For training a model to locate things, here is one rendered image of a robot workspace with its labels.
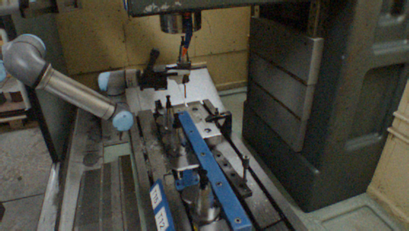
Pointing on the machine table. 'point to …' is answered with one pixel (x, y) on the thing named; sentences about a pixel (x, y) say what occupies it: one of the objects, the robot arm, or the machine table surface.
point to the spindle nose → (172, 23)
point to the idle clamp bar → (232, 176)
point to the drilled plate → (203, 123)
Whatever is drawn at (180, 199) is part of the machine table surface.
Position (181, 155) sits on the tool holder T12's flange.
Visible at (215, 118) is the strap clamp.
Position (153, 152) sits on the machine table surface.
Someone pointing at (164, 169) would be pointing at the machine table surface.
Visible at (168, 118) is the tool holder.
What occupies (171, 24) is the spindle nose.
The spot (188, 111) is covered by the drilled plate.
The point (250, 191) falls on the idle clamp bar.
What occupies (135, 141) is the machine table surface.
